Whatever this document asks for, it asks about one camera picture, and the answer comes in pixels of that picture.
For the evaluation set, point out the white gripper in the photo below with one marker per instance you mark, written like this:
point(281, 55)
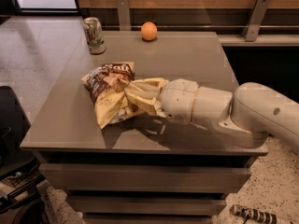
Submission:
point(177, 99)

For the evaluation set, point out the brown sea salt chip bag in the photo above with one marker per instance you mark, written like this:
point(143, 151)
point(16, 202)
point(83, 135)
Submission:
point(105, 85)

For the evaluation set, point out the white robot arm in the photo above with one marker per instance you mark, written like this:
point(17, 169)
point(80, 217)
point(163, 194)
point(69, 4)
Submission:
point(248, 115)

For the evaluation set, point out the orange fruit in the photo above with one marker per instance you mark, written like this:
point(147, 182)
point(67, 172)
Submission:
point(149, 31)

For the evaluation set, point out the green white soda can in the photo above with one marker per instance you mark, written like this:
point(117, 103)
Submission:
point(94, 35)

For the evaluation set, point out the upper grey drawer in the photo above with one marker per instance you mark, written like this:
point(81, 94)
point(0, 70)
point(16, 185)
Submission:
point(145, 178)

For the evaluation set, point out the grey drawer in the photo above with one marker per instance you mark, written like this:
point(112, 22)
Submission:
point(145, 178)
point(146, 206)

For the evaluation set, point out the lower grey drawer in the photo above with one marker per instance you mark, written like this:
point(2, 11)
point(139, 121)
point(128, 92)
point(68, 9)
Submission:
point(146, 206)

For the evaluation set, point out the black chair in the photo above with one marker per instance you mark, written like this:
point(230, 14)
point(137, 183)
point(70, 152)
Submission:
point(14, 125)

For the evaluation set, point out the striped cylindrical object on floor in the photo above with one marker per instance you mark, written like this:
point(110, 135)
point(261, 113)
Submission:
point(253, 214)

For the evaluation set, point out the black device on floor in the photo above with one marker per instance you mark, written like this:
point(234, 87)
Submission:
point(19, 189)

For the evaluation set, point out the left metal bracket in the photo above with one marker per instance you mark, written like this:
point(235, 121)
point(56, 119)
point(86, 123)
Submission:
point(124, 15)

